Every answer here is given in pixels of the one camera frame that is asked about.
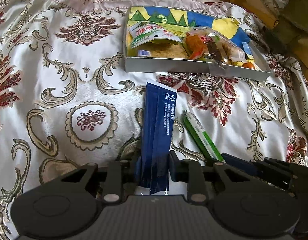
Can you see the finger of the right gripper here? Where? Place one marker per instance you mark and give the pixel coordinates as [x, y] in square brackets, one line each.
[291, 168]
[246, 166]

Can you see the peanut brittle clear packet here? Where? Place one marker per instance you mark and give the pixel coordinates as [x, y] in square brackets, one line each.
[229, 50]

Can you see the orange red snack packet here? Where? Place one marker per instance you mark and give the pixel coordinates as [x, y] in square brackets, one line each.
[196, 46]

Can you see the brown hanging trousers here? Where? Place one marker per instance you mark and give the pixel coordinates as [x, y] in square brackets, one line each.
[292, 25]

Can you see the brown date snack packet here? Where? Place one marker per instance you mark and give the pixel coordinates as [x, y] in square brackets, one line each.
[214, 52]

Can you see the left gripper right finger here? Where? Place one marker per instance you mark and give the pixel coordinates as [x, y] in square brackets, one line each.
[191, 173]

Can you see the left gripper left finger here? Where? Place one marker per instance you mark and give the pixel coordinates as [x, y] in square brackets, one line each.
[122, 178]

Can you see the gold foil snack packet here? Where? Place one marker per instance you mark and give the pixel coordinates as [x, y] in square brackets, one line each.
[238, 63]

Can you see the green stick packet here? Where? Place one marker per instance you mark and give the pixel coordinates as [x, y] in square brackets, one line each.
[200, 136]

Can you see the blue white long packet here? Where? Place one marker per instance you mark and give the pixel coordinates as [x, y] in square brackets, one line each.
[157, 129]

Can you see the small orange ball candy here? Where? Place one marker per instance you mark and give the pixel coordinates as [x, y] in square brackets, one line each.
[249, 65]

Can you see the grey tray with drawing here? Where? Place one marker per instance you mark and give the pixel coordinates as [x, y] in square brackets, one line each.
[179, 22]

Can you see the floral satin bed cover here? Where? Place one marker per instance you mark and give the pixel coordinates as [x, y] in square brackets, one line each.
[66, 100]

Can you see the yellow snack bar packet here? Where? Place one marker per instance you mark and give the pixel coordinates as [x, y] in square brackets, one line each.
[129, 39]

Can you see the white red snack pouch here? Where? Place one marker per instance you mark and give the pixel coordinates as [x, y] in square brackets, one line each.
[145, 32]

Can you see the rice cracker clear packet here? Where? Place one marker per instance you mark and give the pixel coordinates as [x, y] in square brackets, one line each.
[163, 50]

